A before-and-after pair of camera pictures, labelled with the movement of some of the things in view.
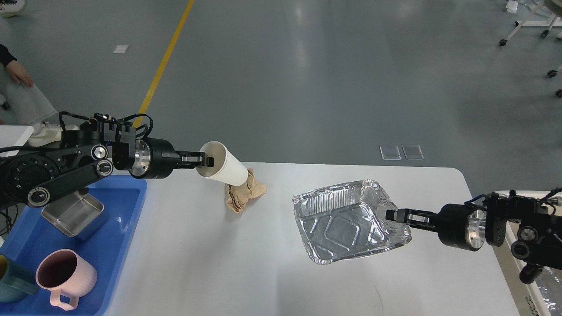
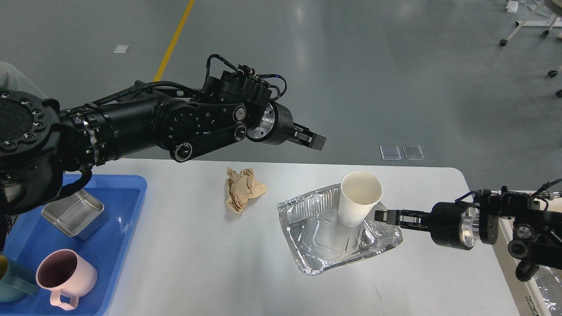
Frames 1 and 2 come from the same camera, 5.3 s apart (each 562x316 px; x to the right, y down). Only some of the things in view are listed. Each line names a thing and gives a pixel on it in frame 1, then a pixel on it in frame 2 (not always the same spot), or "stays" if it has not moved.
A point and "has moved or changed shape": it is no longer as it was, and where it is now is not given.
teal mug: x=17 y=280 stays
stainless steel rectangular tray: x=78 y=215 stays
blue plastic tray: x=30 y=235 stays
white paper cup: x=227 y=168 → x=360 y=191
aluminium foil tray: x=347 y=220 has moved or changed shape
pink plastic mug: x=62 y=272 stays
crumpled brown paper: x=237 y=195 stays
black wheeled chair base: x=552 y=73 stays
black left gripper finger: x=208 y=162 → x=309 y=139
